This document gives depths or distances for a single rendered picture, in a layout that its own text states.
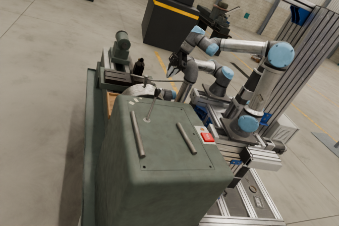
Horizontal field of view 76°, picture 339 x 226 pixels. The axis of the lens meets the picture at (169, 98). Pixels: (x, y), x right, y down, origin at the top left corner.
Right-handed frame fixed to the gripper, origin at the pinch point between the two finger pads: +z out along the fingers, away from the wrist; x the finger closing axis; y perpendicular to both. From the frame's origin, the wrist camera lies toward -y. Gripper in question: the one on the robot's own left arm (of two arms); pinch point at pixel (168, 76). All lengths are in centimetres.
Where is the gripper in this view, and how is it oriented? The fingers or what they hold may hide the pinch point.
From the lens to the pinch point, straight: 138.9
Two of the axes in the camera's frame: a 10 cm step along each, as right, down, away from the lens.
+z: -5.6, 7.4, 3.7
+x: -7.8, -3.3, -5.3
